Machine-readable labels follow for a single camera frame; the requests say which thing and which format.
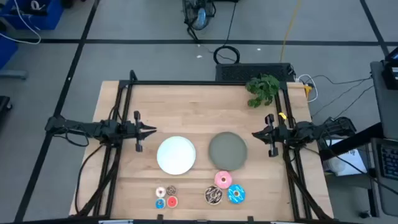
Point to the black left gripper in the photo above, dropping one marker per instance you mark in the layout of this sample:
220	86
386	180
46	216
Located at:
132	130

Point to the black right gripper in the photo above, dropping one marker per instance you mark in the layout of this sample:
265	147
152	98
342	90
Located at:
280	134

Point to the small white donut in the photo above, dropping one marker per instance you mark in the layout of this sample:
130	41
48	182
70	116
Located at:
157	192

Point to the small chocolate donut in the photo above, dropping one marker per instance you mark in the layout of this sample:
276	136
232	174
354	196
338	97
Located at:
168	190

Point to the large pink donut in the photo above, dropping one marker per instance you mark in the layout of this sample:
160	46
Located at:
219	183

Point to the large blue donut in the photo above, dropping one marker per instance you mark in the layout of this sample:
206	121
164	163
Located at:
231	199

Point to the small blue donut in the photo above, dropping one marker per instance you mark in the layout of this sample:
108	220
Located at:
157	203

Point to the small red donut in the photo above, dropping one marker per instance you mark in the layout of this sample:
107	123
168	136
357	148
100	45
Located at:
169	202

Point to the large chocolate donut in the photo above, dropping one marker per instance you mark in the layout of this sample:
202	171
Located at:
209	199

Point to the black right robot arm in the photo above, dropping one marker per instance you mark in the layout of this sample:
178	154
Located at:
311	130

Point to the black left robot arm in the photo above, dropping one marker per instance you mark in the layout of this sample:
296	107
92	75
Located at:
77	127

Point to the yellow tag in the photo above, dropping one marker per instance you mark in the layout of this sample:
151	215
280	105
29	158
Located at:
282	116

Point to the white round plate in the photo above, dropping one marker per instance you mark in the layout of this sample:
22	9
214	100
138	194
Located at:
176	155

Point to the grey-green round plate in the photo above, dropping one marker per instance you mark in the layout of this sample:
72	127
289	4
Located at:
228	151

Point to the green leafy plant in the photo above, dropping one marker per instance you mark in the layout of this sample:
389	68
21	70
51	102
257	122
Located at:
262	90

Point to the black perforated computer case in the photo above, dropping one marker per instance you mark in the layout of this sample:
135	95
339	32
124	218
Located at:
248	72

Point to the white paper sheet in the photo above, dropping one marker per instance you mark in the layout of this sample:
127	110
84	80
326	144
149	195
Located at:
351	158

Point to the black floor fan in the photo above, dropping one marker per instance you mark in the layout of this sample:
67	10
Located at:
199	17

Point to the grey desk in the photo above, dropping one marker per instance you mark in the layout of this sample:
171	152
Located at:
388	109

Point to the black keyboard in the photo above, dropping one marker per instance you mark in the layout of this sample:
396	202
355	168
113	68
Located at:
390	161

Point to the black monitor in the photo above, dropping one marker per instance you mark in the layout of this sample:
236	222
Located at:
391	74

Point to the grey metal foot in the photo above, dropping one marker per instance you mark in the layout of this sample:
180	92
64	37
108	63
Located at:
12	74

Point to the large blue bin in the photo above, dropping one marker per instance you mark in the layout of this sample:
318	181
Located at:
53	18

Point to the black aluminium table frame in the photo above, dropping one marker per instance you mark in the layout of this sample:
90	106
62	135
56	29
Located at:
186	82

